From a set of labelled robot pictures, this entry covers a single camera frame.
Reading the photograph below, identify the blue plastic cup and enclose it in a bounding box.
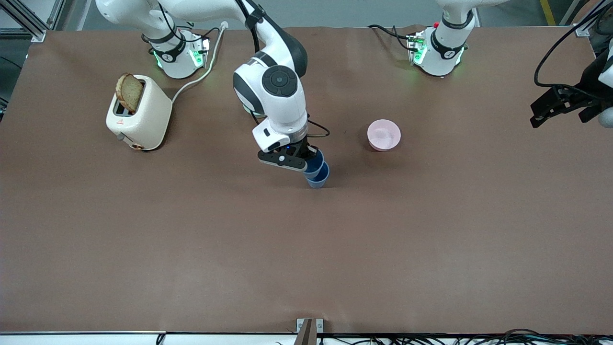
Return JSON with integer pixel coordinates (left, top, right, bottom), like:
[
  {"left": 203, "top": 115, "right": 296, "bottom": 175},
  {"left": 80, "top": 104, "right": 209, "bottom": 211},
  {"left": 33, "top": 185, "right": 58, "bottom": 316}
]
[
  {"left": 305, "top": 149, "right": 326, "bottom": 176},
  {"left": 305, "top": 162, "right": 330, "bottom": 189}
]

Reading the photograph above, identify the pink plastic bowl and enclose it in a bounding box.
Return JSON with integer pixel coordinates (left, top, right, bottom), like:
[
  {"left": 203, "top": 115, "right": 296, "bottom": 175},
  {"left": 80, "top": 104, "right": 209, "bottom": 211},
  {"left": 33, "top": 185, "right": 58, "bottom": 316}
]
[{"left": 367, "top": 119, "right": 402, "bottom": 152}]

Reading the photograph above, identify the right base connector plate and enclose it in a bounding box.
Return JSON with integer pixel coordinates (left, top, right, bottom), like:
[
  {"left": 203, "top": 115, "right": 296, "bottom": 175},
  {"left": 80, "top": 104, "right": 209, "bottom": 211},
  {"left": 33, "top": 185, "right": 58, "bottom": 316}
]
[{"left": 191, "top": 35, "right": 211, "bottom": 68}]

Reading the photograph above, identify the base connector plate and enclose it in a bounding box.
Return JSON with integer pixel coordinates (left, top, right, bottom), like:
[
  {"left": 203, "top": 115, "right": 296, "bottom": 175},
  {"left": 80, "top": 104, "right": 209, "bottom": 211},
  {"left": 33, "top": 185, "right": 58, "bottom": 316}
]
[
  {"left": 191, "top": 35, "right": 211, "bottom": 68},
  {"left": 407, "top": 31, "right": 428, "bottom": 66}
]

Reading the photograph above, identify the left base connector plate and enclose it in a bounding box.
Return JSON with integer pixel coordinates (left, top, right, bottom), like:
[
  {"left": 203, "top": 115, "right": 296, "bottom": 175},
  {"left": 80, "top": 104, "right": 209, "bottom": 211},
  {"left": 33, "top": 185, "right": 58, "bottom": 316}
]
[{"left": 407, "top": 31, "right": 428, "bottom": 66}]

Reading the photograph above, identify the cream white toaster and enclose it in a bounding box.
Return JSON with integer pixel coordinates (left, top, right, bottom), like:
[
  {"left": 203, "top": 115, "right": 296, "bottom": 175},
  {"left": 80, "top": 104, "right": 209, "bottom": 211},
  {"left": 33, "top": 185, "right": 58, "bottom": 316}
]
[{"left": 105, "top": 74, "right": 173, "bottom": 151}]

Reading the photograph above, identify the brown bread slice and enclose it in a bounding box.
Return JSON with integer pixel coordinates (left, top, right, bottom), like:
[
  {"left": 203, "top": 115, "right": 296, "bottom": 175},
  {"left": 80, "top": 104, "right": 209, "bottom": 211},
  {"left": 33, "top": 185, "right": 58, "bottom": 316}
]
[{"left": 115, "top": 73, "right": 145, "bottom": 114}]

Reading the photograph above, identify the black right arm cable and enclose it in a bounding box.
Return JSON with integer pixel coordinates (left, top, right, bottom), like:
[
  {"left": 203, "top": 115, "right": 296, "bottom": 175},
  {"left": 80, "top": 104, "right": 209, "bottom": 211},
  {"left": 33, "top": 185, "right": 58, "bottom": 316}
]
[{"left": 141, "top": 0, "right": 331, "bottom": 138}]

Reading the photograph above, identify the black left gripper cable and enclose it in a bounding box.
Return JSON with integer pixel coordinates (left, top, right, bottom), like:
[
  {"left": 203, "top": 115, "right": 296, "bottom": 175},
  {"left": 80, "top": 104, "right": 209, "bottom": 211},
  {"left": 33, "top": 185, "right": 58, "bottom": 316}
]
[{"left": 534, "top": 0, "right": 613, "bottom": 92}]

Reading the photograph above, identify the aluminium frame profile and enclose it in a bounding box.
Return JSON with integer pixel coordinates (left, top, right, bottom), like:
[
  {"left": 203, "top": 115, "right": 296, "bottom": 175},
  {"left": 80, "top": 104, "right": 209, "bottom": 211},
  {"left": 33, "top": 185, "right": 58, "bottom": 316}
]
[
  {"left": 0, "top": 0, "right": 66, "bottom": 43},
  {"left": 572, "top": 0, "right": 613, "bottom": 37}
]

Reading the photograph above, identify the white toaster power cable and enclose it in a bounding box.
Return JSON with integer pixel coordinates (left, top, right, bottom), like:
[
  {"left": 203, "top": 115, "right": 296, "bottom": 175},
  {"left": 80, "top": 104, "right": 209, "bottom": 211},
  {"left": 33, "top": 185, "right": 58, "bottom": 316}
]
[{"left": 171, "top": 21, "right": 229, "bottom": 104}]

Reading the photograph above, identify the black left base cable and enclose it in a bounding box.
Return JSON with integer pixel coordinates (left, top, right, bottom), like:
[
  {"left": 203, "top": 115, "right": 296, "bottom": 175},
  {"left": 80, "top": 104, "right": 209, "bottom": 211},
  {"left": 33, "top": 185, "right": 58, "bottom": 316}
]
[{"left": 367, "top": 24, "right": 418, "bottom": 51}]

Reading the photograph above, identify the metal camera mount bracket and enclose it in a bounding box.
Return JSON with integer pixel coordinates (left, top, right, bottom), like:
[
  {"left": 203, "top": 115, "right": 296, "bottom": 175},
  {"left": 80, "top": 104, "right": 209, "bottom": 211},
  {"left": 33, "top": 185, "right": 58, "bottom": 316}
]
[{"left": 295, "top": 318, "right": 324, "bottom": 345}]

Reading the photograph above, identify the black cable bundle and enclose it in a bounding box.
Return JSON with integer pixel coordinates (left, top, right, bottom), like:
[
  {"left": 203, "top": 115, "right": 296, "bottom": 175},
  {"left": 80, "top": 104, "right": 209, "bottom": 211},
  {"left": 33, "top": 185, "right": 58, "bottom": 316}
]
[{"left": 318, "top": 328, "right": 613, "bottom": 345}]

